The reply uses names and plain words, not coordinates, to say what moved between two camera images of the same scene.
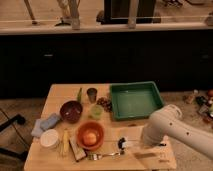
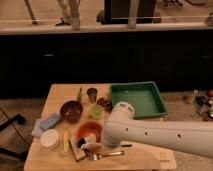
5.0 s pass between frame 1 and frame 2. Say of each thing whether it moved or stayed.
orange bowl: stayed
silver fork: stayed
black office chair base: stayed
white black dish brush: moved
